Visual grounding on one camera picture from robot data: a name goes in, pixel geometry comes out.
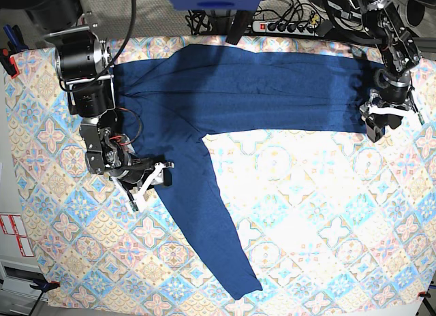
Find white power strip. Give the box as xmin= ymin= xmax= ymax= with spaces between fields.
xmin=251 ymin=21 xmax=317 ymax=36

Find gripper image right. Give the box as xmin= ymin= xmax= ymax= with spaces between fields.
xmin=360 ymin=69 xmax=424 ymax=143

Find blue long-sleeve T-shirt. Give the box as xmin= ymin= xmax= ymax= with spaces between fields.
xmin=114 ymin=44 xmax=381 ymax=299

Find red white label stickers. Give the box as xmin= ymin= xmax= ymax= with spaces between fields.
xmin=1 ymin=213 xmax=34 ymax=257

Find black clamp lower right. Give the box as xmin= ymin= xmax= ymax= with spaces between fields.
xmin=418 ymin=291 xmax=431 ymax=298

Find black clamp lower left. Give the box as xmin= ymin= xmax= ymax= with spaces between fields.
xmin=29 ymin=279 xmax=60 ymax=293

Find patterned tile tablecloth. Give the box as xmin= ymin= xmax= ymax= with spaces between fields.
xmin=1 ymin=49 xmax=435 ymax=315

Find red black clamp left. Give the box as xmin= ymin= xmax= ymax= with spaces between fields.
xmin=1 ymin=48 xmax=19 ymax=78

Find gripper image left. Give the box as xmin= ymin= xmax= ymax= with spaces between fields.
xmin=108 ymin=154 xmax=174 ymax=212

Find black center post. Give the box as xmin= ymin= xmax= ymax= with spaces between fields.
xmin=225 ymin=10 xmax=255 ymax=46

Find blue clamp upper left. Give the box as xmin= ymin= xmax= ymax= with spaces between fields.
xmin=3 ymin=25 xmax=29 ymax=53

